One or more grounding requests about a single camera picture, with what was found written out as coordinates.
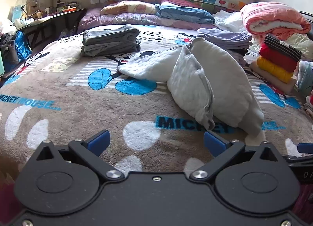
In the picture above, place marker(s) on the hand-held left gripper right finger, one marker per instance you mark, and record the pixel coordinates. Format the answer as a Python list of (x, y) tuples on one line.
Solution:
[(215, 143)]

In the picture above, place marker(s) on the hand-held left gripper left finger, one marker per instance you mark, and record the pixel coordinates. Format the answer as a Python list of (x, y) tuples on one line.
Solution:
[(99, 141)]

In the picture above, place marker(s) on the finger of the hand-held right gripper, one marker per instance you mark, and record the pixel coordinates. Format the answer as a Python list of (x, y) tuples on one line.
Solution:
[(305, 148)]

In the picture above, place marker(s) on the white quilted garment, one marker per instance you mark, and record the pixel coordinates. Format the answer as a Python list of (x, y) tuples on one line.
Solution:
[(220, 81)]

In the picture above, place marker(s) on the dark clothes pile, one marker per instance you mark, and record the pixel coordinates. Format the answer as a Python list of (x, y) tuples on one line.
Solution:
[(8, 46)]

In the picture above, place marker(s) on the cartoon printed blanket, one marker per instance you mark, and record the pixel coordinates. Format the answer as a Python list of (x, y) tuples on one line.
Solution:
[(73, 108)]

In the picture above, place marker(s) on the pale teal cloth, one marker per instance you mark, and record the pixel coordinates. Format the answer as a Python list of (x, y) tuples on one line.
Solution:
[(307, 77)]

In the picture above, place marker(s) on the folded yellow garment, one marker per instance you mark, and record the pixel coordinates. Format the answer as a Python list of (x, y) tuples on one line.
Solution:
[(273, 69)]

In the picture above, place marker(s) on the folded floral garment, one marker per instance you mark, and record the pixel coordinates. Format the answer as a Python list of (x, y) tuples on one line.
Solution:
[(240, 61)]

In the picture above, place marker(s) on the folded dark grey garment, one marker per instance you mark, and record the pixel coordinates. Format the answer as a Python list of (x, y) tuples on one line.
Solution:
[(110, 34), (110, 49)]

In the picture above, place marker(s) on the folded black garment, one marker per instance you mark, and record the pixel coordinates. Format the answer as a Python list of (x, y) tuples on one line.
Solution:
[(239, 52)]

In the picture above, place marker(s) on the folded red garment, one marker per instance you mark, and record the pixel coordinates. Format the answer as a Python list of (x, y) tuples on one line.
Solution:
[(276, 58)]

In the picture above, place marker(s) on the folded lilac garment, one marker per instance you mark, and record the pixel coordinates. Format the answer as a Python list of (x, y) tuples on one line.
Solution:
[(225, 38)]

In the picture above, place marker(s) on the folded striped garment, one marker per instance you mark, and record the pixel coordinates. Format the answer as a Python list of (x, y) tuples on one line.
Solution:
[(281, 45)]

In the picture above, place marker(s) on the cream quilt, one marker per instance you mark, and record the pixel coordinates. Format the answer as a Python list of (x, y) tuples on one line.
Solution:
[(304, 41)]

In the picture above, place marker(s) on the blue plastic bag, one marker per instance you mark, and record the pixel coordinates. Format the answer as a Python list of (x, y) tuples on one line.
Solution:
[(22, 46)]

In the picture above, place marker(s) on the white crumpled sheet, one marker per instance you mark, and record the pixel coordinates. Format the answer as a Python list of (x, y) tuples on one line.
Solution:
[(232, 20)]

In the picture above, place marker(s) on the purple quilt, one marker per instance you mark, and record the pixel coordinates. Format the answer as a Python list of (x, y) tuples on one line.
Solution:
[(137, 19)]

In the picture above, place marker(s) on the dark desk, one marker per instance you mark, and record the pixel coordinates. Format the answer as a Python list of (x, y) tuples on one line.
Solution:
[(56, 19)]

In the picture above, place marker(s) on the folded blue blanket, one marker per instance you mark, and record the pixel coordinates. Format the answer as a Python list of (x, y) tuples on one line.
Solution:
[(185, 13)]

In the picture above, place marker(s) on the cream orange pillow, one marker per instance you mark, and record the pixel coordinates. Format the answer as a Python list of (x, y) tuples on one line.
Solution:
[(129, 7)]

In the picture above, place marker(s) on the pink quilt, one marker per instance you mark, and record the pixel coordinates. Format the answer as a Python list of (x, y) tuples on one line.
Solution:
[(271, 14)]

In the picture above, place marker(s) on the magenta pillow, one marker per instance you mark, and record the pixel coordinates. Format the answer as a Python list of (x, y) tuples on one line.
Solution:
[(178, 2)]

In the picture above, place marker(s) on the cardboard box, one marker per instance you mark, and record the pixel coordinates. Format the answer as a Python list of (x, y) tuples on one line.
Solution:
[(35, 6)]

